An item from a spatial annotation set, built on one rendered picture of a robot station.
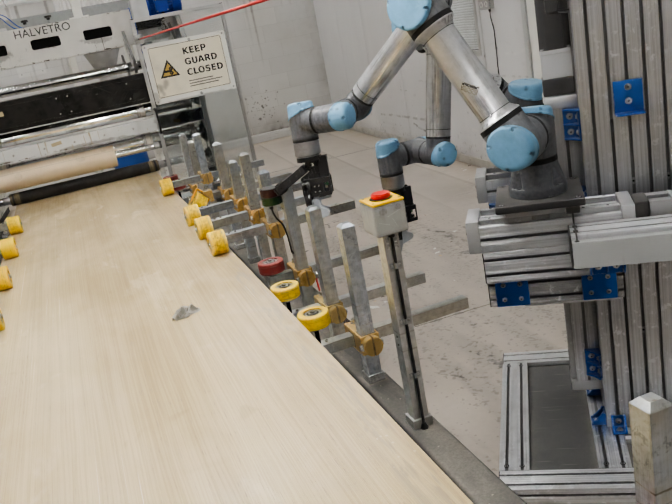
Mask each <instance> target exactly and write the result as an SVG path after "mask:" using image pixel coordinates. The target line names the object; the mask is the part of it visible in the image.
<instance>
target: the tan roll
mask: <svg viewBox="0 0 672 504"><path fill-rule="evenodd" d="M159 148H162V144H161V142H157V143H153V144H149V145H144V146H140V147H136V148H131V149H127V150H123V151H118V152H115V150H114V147H113V145H110V146H105V147H101V148H96V149H92V150H88V151H83V152H79V153H75V154H70V155H66V156H62V157H57V158H53V159H48V160H44V161H40V162H35V163H31V164H27V165H22V166H18V167H14V168H9V169H5V170H1V171H0V194H2V193H7V192H11V191H15V190H19V189H24V188H28V187H32V186H36V185H40V184H45V183H49V182H53V181H57V180H61V179H66V178H70V177H74V176H78V175H82V174H87V173H91V172H95V171H99V170H103V169H108V168H112V167H116V166H118V161H117V158H120V157H125V156H129V155H133V154H137V153H142V152H146V151H150V150H154V149H159Z"/></svg>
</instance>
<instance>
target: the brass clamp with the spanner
mask: <svg viewBox="0 0 672 504"><path fill-rule="evenodd" d="M286 264H287V269H291V270H292V271H293V275H294V280H295V281H297V282H298V283H299V286H300V287H301V286H305V287H309V286H311V285H313V284H314V282H315V280H316V276H315V274H314V273H313V270H312V267H311V266H309V267H308V268H305V269H302V270H297V269H296V268H295V265H294V263H292V261H291V262H288V263H286Z"/></svg>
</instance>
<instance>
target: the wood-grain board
mask: <svg viewBox="0 0 672 504"><path fill-rule="evenodd" d="M159 180H163V178H162V177H161V176H160V175H159V174H158V175H154V176H149V177H145V178H141V179H137V180H133V181H129V182H125V183H121V184H117V185H113V186H108V187H104V188H100V189H96V190H92V191H88V192H84V193H80V194H76V195H72V196H68V197H63V198H59V199H55V200H51V201H47V202H43V203H39V204H35V205H31V206H27V207H23V208H18V209H16V211H15V214H14V216H17V215H18V216H19V217H20V219H21V222H22V224H23V225H22V226H23V230H24V232H22V233H18V234H14V235H11V234H10V233H9V236H8V238H11V237H13V238H14V239H15V241H16V244H17V246H18V251H19V256H18V257H14V258H10V259H6V260H5V259H4V258H2V262H1V266H0V267H2V266H7V267H8V269H9V272H10V274H11V277H12V282H13V288H10V289H6V290H3V291H0V309H1V311H2V314H3V317H4V321H5V329H4V330H2V331H0V504H473V502H472V501H471V500H470V499H469V498H468V497H467V496H466V495H465V494H464V493H463V492H462V491H461V490H460V489H459V488H458V487H457V486H456V485H455V484H454V483H453V482H452V481H451V479H450V478H449V477H448V476H447V475H446V474H445V473H444V472H443V471H442V470H441V469H440V468H439V467H438V466H437V465H436V464H435V463H434V462H433V461H432V460H431V459H430V458H429V456H428V455H427V454H426V453H425V452H424V451H423V450H422V449H421V448H420V447H419V446H418V445H417V444H416V443H415V442H414V441H413V440H412V439H411V438H410V437H409V436H408V435H407V433H406V432H405V431H404V430H403V429H402V428H401V427H400V426H399V425H398V424H397V423H396V422H395V421H394V420H393V419H392V418H391V417H390V416H389V415H388V414H387V413H386V411H385V410H384V409H383V408H382V407H381V406H380V405H379V404H378V403H377V402H376V401H375V400H374V399H373V398H372V397H371V396H370V395H369V394H368V393H367V392H366V391H365V390H364V388H363V387H362V386H361V385H360V384H359V383H358V382H357V381H356V380H355V379H354V378H353V377H352V376H351V375H350V374H349V373H348V372H347V371H346V370H345V369H344V368H343V367H342V365H341V364H340V363H339V362H338V361H337V360H336V359H335V358H334V357H333V356H332V355H331V354H330V353H329V352H328V351H327V350H326V349H325V348H324V347H323V346H322V345H321V344H320V342H319V341H318V340H317V339H316V338H315V337H314V336H313V335H312V334H311V333H310V332H309V331H308V330H307V329H306V328H305V327H304V326H303V325H302V324H301V323H300V322H299V321H298V319H297V318H296V317H295V316H294V315H293V314H292V313H291V312H290V311H289V310H288V309H287V308H286V307H285V306H284V305H283V304H282V303H281V302H280V301H279V300H278V299H277V298H276V296H275V295H274V294H273V293H272V292H271V291H270V290H269V289H268V288H267V287H266V286H265V285H264V284H263V283H262V282H261V281H260V280H259V279H258V278H257V277H256V276H255V275H254V273H253V272H252V271H251V270H250V269H249V268H248V267H247V266H246V265H245V264H244V263H243V262H242V261H241V260H240V259H239V258H238V257H237V256H236V255H235V254H234V253H233V251H232V250H231V249H230V248H229V252H227V253H223V254H220V255H216V256H212V254H211V252H210V249H209V246H208V242H207V239H203V240H199V238H198V236H197V233H196V231H195V226H190V227H189V226H188V225H187V223H186V220H185V218H184V212H183V207H186V206H189V205H188V204H187V203H186V202H185V201H184V200H183V199H182V198H181V197H180V196H179V195H178V194H177V193H176V192H175V191H174V194H172V195H168V196H163V195H162V192H161V190H160V185H159ZM190 304H193V305H194V306H195V307H198V308H200V309H201V310H200V311H199V312H197V313H193V314H192V315H190V316H189V317H187V318H184V319H181V320H178V321H176V320H175V319H174V320H173V318H172V317H173V315H174V314H175V312H176V310H178V309H179V308H180V307H181V306H189V305H190ZM172 320H173V321H172Z"/></svg>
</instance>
